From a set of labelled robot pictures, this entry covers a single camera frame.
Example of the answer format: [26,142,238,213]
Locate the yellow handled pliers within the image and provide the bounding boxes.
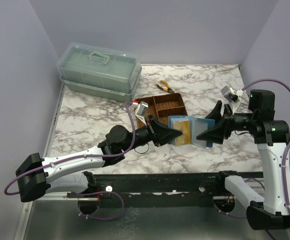
[156,80,175,94]

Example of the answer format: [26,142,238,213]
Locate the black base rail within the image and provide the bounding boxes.
[64,171,263,208]

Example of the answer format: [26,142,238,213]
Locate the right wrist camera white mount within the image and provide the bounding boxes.
[221,86,244,114]

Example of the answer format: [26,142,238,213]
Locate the blue leather card holder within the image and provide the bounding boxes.
[168,115,215,148]

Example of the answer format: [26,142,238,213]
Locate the green plastic storage box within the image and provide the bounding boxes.
[56,42,142,102]

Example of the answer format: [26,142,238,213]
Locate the gold credit card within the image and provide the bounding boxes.
[172,119,191,146]

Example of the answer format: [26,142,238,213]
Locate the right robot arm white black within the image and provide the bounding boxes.
[196,86,290,230]

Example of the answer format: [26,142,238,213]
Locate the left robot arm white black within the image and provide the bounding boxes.
[15,115,182,203]

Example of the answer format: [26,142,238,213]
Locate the brown woven divided basket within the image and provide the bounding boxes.
[134,93,188,125]

